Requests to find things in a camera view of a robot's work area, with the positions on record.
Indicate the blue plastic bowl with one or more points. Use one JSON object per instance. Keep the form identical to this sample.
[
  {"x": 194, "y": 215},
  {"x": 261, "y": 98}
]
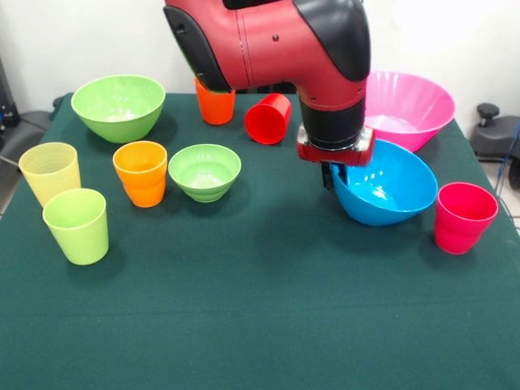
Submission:
[{"x": 390, "y": 183}]

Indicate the grey base with black knob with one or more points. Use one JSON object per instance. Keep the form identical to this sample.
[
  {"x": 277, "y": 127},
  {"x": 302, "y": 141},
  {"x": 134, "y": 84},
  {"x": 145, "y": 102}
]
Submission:
[{"x": 493, "y": 138}]

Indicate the magenta plastic cup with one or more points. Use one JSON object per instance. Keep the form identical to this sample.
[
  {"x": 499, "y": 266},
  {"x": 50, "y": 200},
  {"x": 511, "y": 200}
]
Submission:
[{"x": 463, "y": 223}]

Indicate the large pink plastic bowl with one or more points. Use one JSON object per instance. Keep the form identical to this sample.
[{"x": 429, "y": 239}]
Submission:
[{"x": 410, "y": 101}]

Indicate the dark green tablecloth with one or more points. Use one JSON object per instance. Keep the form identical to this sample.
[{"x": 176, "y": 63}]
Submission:
[{"x": 260, "y": 284}]

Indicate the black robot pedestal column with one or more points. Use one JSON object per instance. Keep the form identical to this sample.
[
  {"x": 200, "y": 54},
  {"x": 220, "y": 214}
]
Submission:
[{"x": 268, "y": 87}]

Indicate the red-orange plastic cup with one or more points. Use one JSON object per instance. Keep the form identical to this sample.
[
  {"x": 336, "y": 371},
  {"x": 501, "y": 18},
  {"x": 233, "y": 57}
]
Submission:
[{"x": 217, "y": 107}]

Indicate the yellow plastic cup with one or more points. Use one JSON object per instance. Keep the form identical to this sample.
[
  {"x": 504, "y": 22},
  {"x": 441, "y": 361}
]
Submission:
[{"x": 48, "y": 170}]

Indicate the small green plastic bowl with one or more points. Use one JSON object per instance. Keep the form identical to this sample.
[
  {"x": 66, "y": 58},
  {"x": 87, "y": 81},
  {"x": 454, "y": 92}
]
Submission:
[{"x": 203, "y": 187}]

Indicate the light green plastic cup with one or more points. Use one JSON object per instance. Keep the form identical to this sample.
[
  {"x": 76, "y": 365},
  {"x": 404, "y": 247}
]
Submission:
[{"x": 77, "y": 231}]

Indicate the grey rounded base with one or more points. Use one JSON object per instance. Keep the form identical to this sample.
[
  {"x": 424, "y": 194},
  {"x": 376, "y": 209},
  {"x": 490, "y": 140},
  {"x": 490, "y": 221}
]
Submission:
[{"x": 24, "y": 130}]

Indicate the orange plastic cup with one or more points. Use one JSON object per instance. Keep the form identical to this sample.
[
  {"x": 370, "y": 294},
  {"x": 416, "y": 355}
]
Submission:
[{"x": 140, "y": 183}]

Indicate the large green plastic bowl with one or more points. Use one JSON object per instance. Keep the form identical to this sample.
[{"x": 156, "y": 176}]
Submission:
[{"x": 118, "y": 122}]

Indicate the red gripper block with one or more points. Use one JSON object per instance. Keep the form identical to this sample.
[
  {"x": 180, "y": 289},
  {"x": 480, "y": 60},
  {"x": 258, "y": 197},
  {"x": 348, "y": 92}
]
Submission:
[{"x": 337, "y": 156}]

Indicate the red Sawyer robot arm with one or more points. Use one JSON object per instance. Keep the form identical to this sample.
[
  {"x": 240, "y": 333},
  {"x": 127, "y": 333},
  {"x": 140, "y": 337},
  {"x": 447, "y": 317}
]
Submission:
[{"x": 284, "y": 44}]

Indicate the red plastic cup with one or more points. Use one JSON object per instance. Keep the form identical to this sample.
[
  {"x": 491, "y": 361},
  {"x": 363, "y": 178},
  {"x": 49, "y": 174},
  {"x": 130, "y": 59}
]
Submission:
[{"x": 266, "y": 126}]

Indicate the black equipment box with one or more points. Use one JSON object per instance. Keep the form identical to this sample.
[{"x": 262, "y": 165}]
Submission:
[{"x": 6, "y": 105}]

